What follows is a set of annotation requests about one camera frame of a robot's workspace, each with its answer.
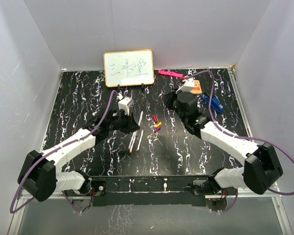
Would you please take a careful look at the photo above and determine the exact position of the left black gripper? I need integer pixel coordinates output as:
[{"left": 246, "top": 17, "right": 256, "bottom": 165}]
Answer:
[{"left": 108, "top": 110, "right": 140, "bottom": 134}]

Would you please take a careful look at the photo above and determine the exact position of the blue pen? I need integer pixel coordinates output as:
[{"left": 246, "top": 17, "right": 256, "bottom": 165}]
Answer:
[{"left": 138, "top": 111, "right": 144, "bottom": 126}]

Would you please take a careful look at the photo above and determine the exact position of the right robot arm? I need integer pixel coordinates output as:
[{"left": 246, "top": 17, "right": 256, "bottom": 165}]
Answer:
[{"left": 164, "top": 90, "right": 283, "bottom": 194}]

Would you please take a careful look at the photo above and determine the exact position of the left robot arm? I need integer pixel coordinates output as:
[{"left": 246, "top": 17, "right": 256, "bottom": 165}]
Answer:
[{"left": 18, "top": 110, "right": 140, "bottom": 202}]

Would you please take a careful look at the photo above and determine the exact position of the yellow pen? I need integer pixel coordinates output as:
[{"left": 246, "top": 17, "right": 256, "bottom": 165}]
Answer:
[{"left": 128, "top": 131, "right": 137, "bottom": 153}]

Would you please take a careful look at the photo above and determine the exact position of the purple pen cap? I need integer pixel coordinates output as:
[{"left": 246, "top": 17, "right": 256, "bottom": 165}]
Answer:
[{"left": 154, "top": 126, "right": 161, "bottom": 133}]

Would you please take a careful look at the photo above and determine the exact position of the red pen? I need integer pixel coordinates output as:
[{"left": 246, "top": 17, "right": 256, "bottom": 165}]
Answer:
[{"left": 136, "top": 129, "right": 144, "bottom": 152}]

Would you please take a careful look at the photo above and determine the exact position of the blue stapler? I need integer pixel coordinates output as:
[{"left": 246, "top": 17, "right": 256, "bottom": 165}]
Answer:
[{"left": 202, "top": 92, "right": 223, "bottom": 113}]

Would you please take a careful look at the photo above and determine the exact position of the pink plastic clip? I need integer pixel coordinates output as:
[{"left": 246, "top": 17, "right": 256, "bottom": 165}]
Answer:
[{"left": 158, "top": 70, "right": 183, "bottom": 78}]

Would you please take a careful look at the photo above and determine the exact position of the black front mounting bar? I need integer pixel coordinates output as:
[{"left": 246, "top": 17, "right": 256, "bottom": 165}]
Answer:
[{"left": 89, "top": 175, "right": 213, "bottom": 207}]

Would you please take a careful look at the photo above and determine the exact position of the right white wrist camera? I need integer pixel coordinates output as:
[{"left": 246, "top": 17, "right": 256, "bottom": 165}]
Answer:
[{"left": 176, "top": 78, "right": 195, "bottom": 93}]

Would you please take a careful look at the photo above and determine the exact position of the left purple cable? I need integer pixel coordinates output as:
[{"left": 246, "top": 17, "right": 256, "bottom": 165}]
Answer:
[{"left": 9, "top": 90, "right": 121, "bottom": 213}]

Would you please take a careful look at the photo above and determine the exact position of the purple cable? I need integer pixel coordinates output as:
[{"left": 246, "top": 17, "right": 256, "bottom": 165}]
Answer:
[
  {"left": 183, "top": 70, "right": 294, "bottom": 213},
  {"left": 9, "top": 90, "right": 121, "bottom": 213}
]

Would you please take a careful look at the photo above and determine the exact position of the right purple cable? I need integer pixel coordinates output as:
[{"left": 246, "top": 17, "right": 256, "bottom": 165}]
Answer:
[{"left": 183, "top": 70, "right": 294, "bottom": 213}]

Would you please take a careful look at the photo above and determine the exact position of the white board with yellow frame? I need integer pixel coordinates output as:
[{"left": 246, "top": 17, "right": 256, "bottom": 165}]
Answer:
[{"left": 103, "top": 49, "right": 155, "bottom": 88}]

